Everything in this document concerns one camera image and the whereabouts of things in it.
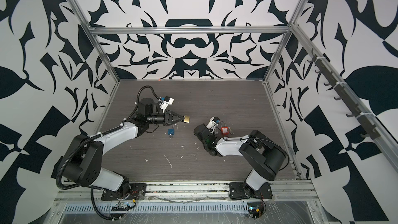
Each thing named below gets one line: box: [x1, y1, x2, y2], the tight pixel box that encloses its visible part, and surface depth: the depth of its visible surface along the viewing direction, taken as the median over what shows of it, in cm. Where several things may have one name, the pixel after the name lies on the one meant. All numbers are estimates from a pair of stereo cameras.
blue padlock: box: [167, 123, 179, 138], surface depth 96 cm
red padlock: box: [220, 120, 230, 136], surface depth 95 cm
